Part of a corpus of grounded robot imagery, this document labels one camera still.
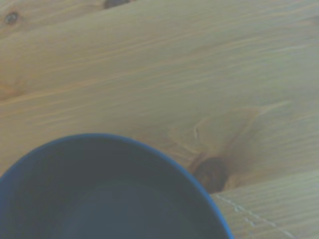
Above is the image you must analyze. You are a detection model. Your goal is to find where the dark blue bowl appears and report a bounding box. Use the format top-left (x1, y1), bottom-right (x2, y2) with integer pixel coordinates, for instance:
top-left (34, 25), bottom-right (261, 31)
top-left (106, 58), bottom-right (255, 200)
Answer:
top-left (0, 133), bottom-right (235, 239)

